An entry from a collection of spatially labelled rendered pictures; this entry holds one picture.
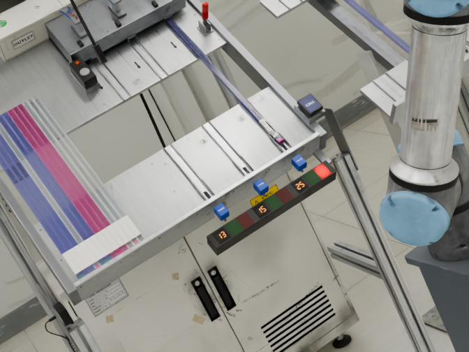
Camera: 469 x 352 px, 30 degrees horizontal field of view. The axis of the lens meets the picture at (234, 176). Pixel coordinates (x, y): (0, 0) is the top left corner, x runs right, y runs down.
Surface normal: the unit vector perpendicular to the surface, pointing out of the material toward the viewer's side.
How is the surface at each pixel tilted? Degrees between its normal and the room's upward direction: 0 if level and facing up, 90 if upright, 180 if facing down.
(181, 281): 90
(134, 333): 90
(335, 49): 90
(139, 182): 42
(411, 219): 97
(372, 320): 0
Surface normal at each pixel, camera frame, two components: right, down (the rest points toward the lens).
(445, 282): -0.79, 0.51
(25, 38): 0.58, 0.67
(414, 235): -0.40, 0.59
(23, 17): -0.04, -0.55
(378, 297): -0.42, -0.85
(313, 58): 0.40, 0.13
